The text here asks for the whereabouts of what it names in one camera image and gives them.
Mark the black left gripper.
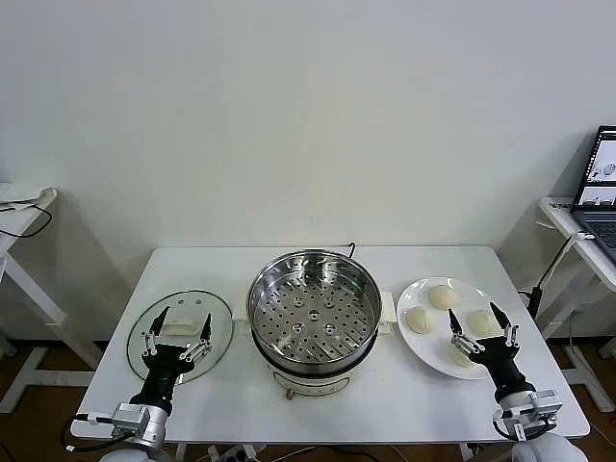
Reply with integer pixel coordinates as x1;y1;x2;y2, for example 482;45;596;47
128;305;214;411

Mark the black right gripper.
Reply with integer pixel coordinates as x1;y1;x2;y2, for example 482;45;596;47
448;301;535;400

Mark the white steamed baozi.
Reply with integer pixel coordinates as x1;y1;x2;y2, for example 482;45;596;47
406;306;437;334
466;309;502;337
427;284;462;310
447;342;488;372

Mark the round glass pot lid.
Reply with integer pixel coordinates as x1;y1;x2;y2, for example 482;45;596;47
125;288;236;386

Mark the stainless steel steamer basket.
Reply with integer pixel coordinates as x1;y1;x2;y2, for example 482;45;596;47
245;248;384;372

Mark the white round plate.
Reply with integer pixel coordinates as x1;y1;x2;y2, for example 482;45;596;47
396;275;519;381

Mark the white side table with laptop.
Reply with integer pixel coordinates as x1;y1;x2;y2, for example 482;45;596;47
537;195;616;413

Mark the cream electric pot base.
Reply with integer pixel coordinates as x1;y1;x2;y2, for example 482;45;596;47
232;291;397;400

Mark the white side table with cloth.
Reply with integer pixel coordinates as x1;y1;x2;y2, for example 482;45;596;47
0;182;97;415

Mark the grey open laptop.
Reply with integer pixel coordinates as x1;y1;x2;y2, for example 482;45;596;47
570;125;616;266

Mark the white folded cloth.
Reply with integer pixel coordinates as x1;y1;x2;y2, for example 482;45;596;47
0;182;59;211

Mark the laptop power cable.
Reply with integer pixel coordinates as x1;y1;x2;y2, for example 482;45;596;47
536;231;594;290

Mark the thin black cable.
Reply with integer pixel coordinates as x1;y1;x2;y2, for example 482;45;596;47
0;201;53;239

